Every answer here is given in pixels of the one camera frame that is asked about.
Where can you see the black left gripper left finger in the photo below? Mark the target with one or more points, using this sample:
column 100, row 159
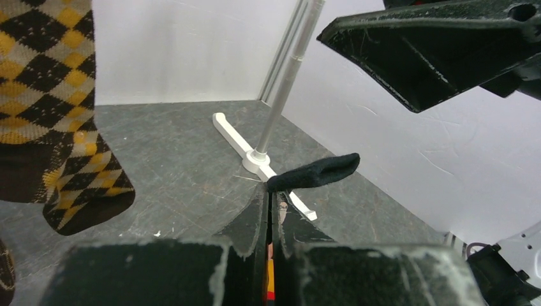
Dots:
column 227, row 268

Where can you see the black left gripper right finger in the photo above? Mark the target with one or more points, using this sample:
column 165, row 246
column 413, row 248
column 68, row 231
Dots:
column 313, row 269

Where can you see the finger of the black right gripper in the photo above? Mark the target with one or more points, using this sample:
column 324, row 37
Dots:
column 426, row 52

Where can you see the black sock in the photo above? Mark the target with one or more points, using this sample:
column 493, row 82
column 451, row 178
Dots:
column 318, row 173

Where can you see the white metal drying rack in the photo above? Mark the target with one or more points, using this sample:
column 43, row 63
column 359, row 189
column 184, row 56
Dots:
column 276, row 89

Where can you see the argyle brown yellow sock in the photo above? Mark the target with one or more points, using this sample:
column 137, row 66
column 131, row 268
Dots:
column 47, row 94

